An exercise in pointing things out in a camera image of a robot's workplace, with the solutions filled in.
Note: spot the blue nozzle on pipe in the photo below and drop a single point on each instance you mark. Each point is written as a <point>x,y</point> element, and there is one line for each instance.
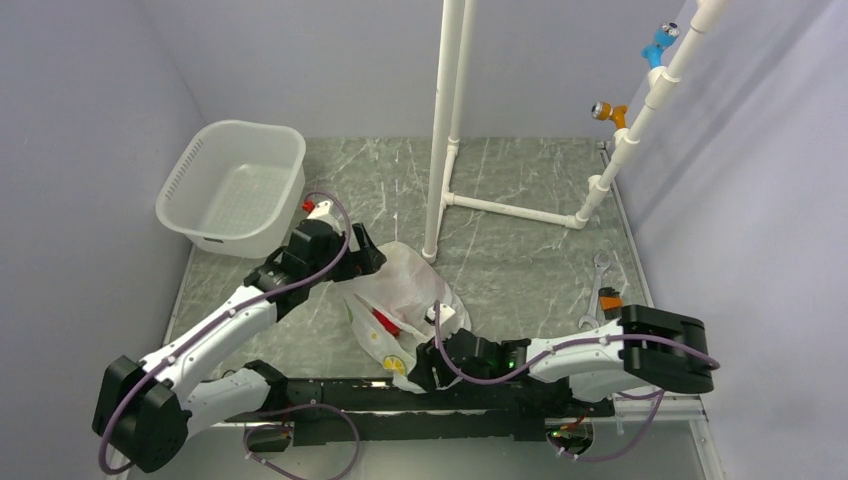
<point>664,37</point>

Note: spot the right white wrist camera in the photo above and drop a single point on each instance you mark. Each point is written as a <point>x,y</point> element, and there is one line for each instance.
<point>449,321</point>

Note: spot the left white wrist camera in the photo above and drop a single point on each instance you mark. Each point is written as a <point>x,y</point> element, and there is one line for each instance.
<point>326,211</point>

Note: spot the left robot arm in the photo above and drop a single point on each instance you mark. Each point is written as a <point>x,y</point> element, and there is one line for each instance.
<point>147,409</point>

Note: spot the orange black brush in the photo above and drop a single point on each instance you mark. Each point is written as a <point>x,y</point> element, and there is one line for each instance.
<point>610,302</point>

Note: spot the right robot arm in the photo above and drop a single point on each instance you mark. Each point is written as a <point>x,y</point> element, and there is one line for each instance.
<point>643,347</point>

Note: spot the red fake fruit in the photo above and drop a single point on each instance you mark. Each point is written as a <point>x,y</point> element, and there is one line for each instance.
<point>387,324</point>

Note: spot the orange nozzle on pipe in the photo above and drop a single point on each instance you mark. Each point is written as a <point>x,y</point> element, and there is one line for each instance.
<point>603,111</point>

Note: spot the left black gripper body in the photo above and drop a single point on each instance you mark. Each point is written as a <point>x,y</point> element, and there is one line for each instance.
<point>341,270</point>

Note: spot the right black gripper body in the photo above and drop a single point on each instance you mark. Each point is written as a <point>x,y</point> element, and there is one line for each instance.
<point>429,356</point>

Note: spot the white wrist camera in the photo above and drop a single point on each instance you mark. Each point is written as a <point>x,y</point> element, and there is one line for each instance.
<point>326,211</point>
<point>449,321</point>

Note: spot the white PVC pipe frame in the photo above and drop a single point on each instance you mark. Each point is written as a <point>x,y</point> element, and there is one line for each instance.
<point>528,73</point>

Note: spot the white plastic bag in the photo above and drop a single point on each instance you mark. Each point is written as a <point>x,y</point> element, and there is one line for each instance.
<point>404,288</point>

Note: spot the silver wrench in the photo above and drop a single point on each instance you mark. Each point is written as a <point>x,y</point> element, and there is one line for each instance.
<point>601,263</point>

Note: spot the white plastic basin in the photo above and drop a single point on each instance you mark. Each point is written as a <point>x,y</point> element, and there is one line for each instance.
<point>236,187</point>

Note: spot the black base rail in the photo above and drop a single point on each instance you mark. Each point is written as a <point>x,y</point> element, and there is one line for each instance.
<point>321,411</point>

